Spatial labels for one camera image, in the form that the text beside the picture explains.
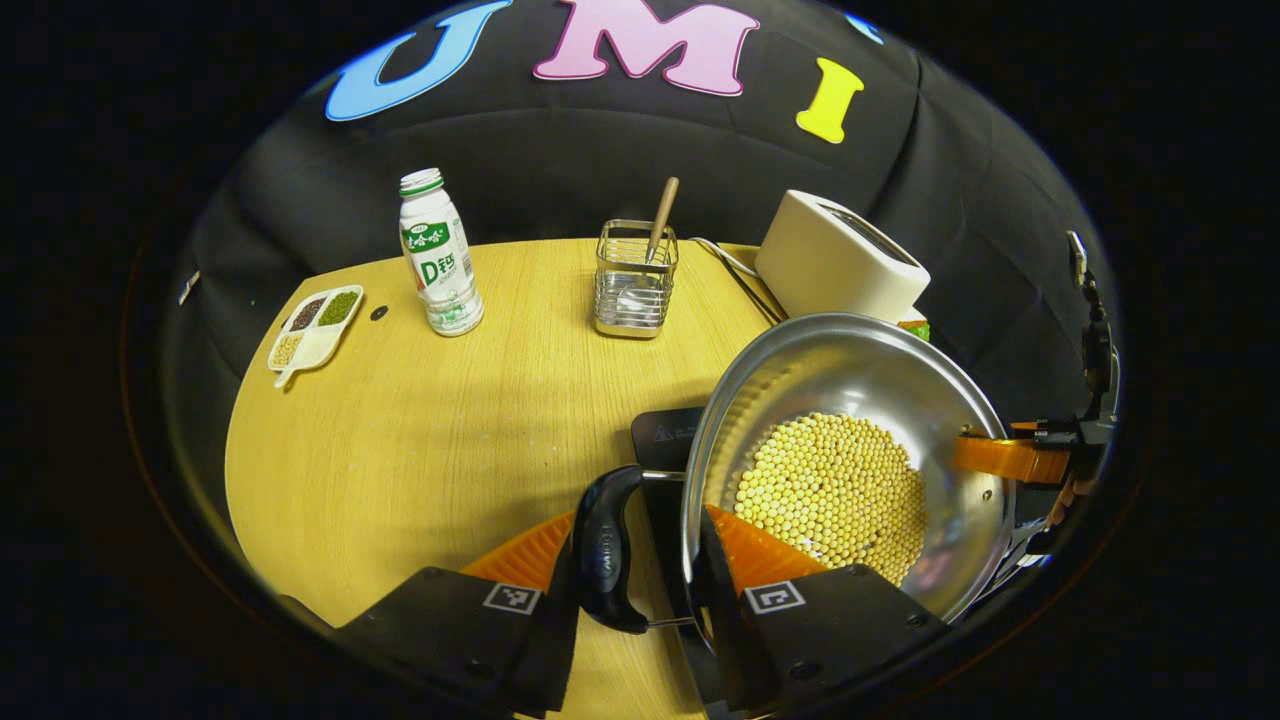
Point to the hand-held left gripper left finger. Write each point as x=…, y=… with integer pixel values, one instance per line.
x=550, y=660

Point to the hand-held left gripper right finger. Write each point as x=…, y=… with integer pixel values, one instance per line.
x=740, y=650

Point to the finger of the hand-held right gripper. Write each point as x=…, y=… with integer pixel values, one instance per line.
x=1010, y=460

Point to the pile of yellow soybeans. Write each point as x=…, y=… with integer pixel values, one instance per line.
x=830, y=490

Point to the stainless steel pot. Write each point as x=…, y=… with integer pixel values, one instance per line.
x=850, y=370

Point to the black induction cooktop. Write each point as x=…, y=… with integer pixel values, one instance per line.
x=665, y=435

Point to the sandwich with lettuce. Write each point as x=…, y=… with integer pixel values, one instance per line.
x=915, y=328

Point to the white toaster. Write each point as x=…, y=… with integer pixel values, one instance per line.
x=830, y=260

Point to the white divided bean dish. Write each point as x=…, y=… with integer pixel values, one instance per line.
x=315, y=335

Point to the white green-label drink bottle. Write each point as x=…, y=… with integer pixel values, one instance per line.
x=440, y=260

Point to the black backdrop cloth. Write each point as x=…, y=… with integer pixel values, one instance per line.
x=600, y=160

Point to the silver cloth clip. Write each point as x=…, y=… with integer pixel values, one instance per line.
x=189, y=287

